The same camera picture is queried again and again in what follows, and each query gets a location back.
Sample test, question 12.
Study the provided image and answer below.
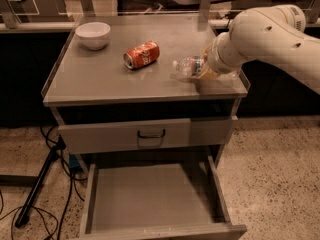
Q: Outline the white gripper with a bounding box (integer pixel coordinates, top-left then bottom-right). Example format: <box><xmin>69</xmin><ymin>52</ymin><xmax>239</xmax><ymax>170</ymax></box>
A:
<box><xmin>198</xmin><ymin>32</ymin><xmax>248</xmax><ymax>80</ymax></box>

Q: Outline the clear plastic water bottle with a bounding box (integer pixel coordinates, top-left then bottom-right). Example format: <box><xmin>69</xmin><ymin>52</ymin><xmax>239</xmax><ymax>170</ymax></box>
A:
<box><xmin>170</xmin><ymin>56</ymin><xmax>240</xmax><ymax>82</ymax></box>

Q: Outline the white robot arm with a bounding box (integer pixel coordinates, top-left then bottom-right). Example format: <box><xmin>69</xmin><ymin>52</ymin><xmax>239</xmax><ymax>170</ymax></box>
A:
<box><xmin>198</xmin><ymin>5</ymin><xmax>320</xmax><ymax>94</ymax></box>

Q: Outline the grey top drawer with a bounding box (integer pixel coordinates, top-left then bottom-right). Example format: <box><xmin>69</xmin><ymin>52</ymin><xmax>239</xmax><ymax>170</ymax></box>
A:
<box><xmin>59</xmin><ymin>116</ymin><xmax>237</xmax><ymax>154</ymax></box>

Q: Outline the grey drawer cabinet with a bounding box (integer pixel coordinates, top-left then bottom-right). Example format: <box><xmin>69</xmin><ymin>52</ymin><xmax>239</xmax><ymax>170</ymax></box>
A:
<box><xmin>41</xmin><ymin>14</ymin><xmax>251</xmax><ymax>172</ymax></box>

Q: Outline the grey open middle drawer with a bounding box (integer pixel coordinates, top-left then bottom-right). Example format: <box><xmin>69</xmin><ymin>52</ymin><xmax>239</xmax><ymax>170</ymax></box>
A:
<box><xmin>80</xmin><ymin>156</ymin><xmax>247</xmax><ymax>240</ymax></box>

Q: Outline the orange soda can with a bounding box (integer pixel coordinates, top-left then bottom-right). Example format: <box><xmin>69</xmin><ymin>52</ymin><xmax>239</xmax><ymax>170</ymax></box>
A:
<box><xmin>123</xmin><ymin>41</ymin><xmax>160</xmax><ymax>70</ymax></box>

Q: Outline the white ceramic bowl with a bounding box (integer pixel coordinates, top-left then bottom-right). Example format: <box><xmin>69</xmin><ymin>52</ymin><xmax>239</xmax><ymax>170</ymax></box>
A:
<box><xmin>75</xmin><ymin>22</ymin><xmax>111</xmax><ymax>50</ymax></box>

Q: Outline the black tripod leg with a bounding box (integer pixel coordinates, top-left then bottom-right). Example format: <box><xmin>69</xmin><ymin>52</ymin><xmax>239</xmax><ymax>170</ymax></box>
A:
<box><xmin>15</xmin><ymin>144</ymin><xmax>65</xmax><ymax>228</ymax></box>

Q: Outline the black drawer handle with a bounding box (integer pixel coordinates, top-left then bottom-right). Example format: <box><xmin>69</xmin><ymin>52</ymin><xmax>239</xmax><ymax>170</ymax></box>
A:
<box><xmin>137</xmin><ymin>129</ymin><xmax>166</xmax><ymax>139</ymax></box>

